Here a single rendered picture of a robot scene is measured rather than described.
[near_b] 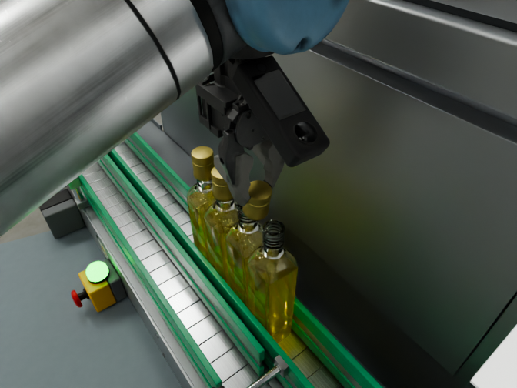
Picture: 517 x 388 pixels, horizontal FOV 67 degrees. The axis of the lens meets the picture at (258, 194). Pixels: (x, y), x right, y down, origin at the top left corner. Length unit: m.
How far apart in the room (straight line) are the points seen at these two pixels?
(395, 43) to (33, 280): 0.92
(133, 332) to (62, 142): 0.76
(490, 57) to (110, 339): 0.81
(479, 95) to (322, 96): 0.20
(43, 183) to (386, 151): 0.38
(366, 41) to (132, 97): 0.34
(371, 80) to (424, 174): 0.12
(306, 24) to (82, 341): 0.83
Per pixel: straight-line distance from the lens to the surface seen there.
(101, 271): 0.89
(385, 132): 0.48
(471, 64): 0.41
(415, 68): 0.44
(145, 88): 0.18
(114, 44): 0.17
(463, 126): 0.42
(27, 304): 1.04
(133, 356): 0.88
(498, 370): 0.58
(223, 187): 0.57
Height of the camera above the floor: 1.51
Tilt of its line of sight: 42 degrees down
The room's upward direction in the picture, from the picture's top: straight up
